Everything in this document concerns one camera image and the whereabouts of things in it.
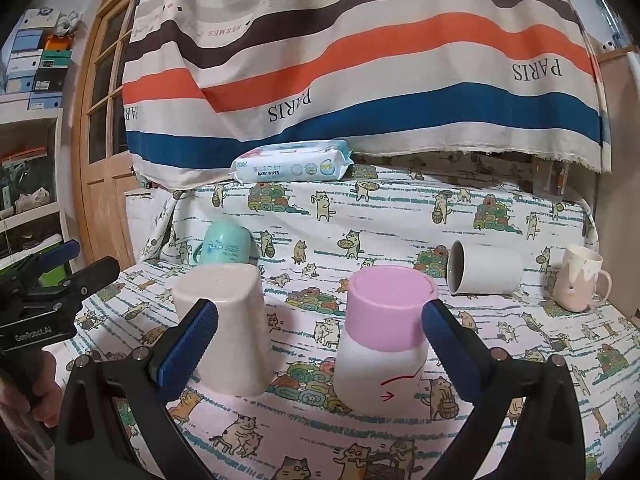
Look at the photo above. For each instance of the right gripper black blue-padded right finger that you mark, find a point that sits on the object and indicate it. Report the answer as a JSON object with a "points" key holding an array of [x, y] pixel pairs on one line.
{"points": [[548, 441]]}

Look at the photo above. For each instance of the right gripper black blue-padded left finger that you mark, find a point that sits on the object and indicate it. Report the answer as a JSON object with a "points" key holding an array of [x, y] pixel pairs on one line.
{"points": [[92, 442]]}

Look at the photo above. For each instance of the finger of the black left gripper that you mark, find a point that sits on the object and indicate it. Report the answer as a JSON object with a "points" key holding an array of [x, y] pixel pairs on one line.
{"points": [[70, 294], [60, 254]]}

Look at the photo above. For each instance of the beige plastic cup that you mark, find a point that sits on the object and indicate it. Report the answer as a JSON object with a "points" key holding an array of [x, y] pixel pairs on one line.
{"points": [[237, 361]]}

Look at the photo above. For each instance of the pink white cup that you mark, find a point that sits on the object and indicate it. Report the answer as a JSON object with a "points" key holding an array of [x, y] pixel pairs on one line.
{"points": [[383, 348]]}

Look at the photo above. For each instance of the white cup lying sideways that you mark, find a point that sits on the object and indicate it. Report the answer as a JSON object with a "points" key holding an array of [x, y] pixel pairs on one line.
{"points": [[474, 269]]}

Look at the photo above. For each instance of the person's left hand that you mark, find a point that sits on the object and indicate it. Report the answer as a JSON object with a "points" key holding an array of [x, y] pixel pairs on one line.
{"points": [[44, 388]]}

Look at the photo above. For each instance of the wooden door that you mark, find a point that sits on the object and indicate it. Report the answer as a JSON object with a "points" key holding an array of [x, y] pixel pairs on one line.
{"points": [[102, 172]]}

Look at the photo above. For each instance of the mint green mug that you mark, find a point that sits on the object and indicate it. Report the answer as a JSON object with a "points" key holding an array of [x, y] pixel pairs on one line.
{"points": [[224, 242]]}

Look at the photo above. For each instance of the cream pink mug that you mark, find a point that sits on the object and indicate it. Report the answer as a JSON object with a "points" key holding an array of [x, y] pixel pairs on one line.
{"points": [[577, 280]]}

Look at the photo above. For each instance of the white shelf with boxes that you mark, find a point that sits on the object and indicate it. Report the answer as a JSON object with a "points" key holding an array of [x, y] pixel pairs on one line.
{"points": [[32, 81]]}

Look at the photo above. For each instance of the cat print bedsheet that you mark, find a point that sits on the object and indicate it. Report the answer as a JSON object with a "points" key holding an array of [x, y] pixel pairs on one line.
{"points": [[308, 238]]}

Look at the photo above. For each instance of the baby wipes pack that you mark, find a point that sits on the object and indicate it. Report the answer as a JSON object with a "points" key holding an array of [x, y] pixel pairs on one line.
{"points": [[301, 161]]}

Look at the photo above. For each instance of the beige wooden cabinet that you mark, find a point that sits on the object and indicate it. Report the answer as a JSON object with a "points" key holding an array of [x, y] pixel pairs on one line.
{"points": [[618, 191]]}

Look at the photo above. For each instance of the striped Paris fabric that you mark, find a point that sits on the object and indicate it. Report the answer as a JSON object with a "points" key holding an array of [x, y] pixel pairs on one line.
{"points": [[208, 80]]}

